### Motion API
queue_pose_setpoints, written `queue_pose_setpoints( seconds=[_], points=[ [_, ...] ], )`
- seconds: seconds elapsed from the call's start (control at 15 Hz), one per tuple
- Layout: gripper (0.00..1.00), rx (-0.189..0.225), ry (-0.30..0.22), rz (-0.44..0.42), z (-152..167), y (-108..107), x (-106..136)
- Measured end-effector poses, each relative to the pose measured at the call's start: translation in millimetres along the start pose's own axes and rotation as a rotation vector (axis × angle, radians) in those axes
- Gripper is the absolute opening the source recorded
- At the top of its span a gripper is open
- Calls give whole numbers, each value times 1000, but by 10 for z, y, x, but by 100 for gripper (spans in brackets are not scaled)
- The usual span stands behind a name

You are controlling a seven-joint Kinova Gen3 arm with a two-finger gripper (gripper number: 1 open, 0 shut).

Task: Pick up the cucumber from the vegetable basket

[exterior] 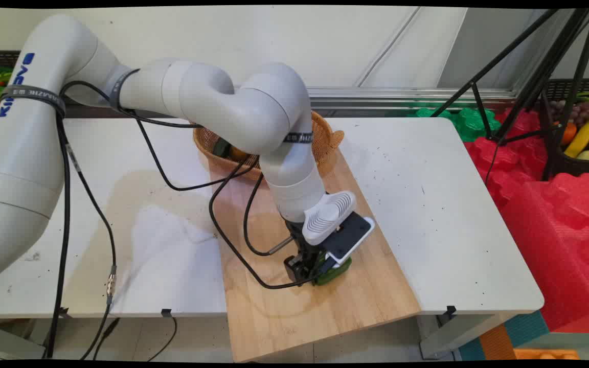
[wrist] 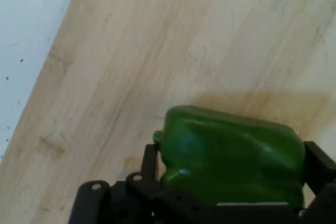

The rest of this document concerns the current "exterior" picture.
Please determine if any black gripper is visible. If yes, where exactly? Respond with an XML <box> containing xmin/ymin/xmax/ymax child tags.
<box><xmin>284</xmin><ymin>220</ymin><xmax>326</xmax><ymax>286</ymax></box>

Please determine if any green bell pepper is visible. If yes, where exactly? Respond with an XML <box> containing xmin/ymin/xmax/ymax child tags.
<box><xmin>315</xmin><ymin>257</ymin><xmax>353</xmax><ymax>286</ymax></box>

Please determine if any wooden cutting board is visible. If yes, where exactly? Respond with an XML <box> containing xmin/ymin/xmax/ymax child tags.
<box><xmin>209</xmin><ymin>148</ymin><xmax>422</xmax><ymax>363</ymax></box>

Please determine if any woven wicker basket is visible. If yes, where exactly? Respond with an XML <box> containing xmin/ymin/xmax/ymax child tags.
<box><xmin>193</xmin><ymin>110</ymin><xmax>345</xmax><ymax>180</ymax></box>

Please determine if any grey table leg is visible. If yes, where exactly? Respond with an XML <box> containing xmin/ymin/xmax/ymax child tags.
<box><xmin>417</xmin><ymin>311</ymin><xmax>510</xmax><ymax>359</ymax></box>
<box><xmin>0</xmin><ymin>321</ymin><xmax>47</xmax><ymax>361</ymax></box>

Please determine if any orange foam floor mat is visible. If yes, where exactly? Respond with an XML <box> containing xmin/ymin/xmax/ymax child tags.
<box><xmin>479</xmin><ymin>323</ymin><xmax>518</xmax><ymax>361</ymax></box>

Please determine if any green foam sheet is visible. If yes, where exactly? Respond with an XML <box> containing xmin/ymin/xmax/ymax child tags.
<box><xmin>407</xmin><ymin>105</ymin><xmax>502</xmax><ymax>143</ymax></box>

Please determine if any red foam sheet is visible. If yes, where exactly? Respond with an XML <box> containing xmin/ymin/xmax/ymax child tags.
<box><xmin>502</xmin><ymin>173</ymin><xmax>589</xmax><ymax>334</ymax></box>
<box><xmin>464</xmin><ymin>108</ymin><xmax>556</xmax><ymax>210</ymax></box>

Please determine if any teal foam floor mat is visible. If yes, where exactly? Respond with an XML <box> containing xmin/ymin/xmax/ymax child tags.
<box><xmin>458</xmin><ymin>309</ymin><xmax>551</xmax><ymax>361</ymax></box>

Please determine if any orange plastic tray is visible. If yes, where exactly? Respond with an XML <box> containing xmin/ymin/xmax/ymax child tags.
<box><xmin>513</xmin><ymin>349</ymin><xmax>580</xmax><ymax>361</ymax></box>

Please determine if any black basket with fruit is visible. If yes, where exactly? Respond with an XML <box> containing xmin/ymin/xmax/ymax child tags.
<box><xmin>540</xmin><ymin>78</ymin><xmax>589</xmax><ymax>179</ymax></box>

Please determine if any black tripod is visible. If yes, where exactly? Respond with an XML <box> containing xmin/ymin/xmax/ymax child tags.
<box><xmin>430</xmin><ymin>8</ymin><xmax>589</xmax><ymax>183</ymax></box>

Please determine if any yellow banana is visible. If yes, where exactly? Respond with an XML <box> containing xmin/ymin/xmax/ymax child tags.
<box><xmin>564</xmin><ymin>119</ymin><xmax>589</xmax><ymax>158</ymax></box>

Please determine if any purple grape bunch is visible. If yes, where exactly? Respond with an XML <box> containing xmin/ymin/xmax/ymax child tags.
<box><xmin>550</xmin><ymin>100</ymin><xmax>589</xmax><ymax>128</ymax></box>

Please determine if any white ribbed camera housing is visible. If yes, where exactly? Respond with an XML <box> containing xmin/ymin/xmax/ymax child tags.
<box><xmin>302</xmin><ymin>191</ymin><xmax>357</xmax><ymax>246</ymax></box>

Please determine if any black flat white-edged camera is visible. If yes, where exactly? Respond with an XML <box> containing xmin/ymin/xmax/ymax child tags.
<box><xmin>324</xmin><ymin>211</ymin><xmax>376</xmax><ymax>264</ymax></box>

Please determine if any black cable with silver plug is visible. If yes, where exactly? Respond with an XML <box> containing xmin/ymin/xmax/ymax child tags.
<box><xmin>243</xmin><ymin>174</ymin><xmax>293</xmax><ymax>257</ymax></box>

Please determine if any thin black cable under table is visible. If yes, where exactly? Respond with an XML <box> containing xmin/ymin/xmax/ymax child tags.
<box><xmin>146</xmin><ymin>316</ymin><xmax>178</xmax><ymax>361</ymax></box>

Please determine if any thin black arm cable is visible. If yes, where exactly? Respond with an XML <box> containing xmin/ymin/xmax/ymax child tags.
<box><xmin>59</xmin><ymin>81</ymin><xmax>321</xmax><ymax>290</ymax></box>

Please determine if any black cable with metal connector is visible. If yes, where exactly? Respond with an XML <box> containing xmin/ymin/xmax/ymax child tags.
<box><xmin>64</xmin><ymin>143</ymin><xmax>120</xmax><ymax>361</ymax></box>

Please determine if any aluminium wall rail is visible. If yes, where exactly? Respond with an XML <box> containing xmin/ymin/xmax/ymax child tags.
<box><xmin>233</xmin><ymin>86</ymin><xmax>520</xmax><ymax>111</ymax></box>

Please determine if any thick black cable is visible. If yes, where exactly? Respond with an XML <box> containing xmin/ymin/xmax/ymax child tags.
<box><xmin>44</xmin><ymin>110</ymin><xmax>73</xmax><ymax>358</ymax></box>

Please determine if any black velcro strap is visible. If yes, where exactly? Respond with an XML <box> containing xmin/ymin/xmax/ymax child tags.
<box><xmin>0</xmin><ymin>85</ymin><xmax>66</xmax><ymax>117</ymax></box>

